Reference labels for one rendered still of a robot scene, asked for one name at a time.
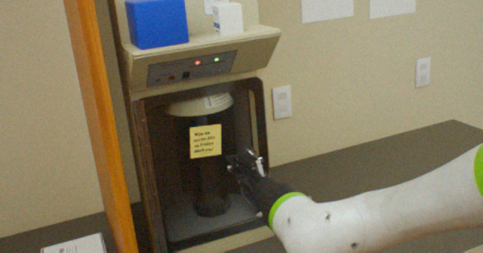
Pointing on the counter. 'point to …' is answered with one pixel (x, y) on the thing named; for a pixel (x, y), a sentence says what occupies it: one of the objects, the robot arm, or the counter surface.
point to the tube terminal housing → (116, 3)
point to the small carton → (227, 18)
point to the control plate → (163, 71)
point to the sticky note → (205, 140)
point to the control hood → (256, 38)
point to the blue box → (157, 21)
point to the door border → (150, 175)
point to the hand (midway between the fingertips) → (237, 165)
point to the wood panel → (99, 111)
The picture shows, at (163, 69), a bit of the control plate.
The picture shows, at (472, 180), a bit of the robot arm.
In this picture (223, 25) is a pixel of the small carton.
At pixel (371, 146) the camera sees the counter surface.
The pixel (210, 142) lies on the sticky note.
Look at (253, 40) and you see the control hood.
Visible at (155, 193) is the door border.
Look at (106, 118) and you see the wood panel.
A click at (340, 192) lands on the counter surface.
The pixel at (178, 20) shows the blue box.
